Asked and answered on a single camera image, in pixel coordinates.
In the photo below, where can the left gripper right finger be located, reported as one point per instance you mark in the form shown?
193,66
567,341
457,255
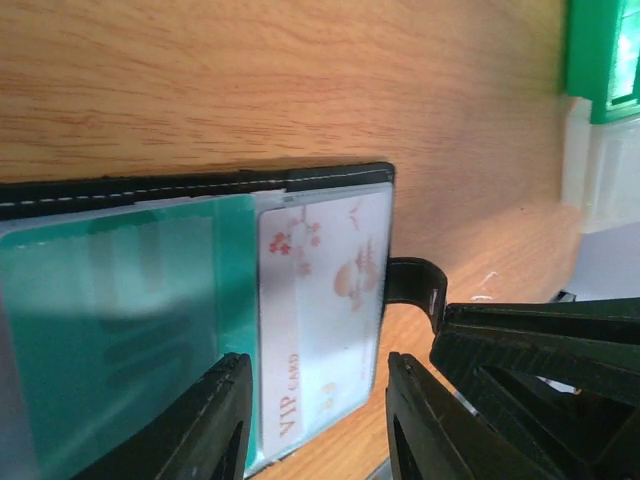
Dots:
431,435

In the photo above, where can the green plastic compartment tray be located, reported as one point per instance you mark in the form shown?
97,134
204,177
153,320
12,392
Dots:
602,59

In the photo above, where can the black leather card holder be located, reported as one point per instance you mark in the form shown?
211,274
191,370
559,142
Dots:
407,280

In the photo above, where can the white plastic bin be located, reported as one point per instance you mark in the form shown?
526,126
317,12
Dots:
600,173

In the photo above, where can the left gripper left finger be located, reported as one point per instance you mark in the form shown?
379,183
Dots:
204,434

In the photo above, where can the white VIP card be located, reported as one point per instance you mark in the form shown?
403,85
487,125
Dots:
322,263

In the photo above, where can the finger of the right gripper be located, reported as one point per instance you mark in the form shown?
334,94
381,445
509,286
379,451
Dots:
556,400
614,320

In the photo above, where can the teal card in holder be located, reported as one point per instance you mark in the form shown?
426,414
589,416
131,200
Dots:
107,317

